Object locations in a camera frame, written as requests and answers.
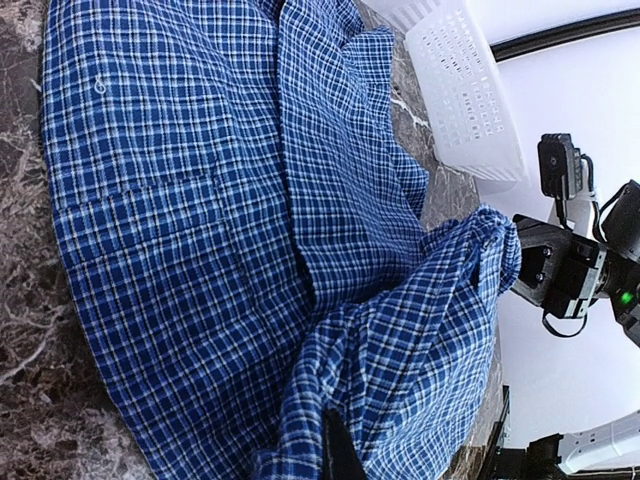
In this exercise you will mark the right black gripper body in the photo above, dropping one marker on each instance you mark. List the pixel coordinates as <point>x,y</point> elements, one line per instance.
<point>560,270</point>

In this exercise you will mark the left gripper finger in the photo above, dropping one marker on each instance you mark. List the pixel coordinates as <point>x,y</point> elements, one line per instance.
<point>340,461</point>

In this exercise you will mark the blue checkered shirt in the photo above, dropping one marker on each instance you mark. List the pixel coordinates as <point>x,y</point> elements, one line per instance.
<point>242,239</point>

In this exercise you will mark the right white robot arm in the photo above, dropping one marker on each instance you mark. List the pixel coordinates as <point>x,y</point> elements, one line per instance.
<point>562,456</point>

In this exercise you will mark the white plastic laundry basket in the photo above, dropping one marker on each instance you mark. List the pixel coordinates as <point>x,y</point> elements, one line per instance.
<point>461,88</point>

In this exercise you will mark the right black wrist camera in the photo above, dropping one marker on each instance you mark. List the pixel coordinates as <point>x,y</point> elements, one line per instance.
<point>567,177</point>

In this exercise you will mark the right black frame post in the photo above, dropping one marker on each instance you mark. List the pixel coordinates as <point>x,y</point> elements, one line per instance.
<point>565,34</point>

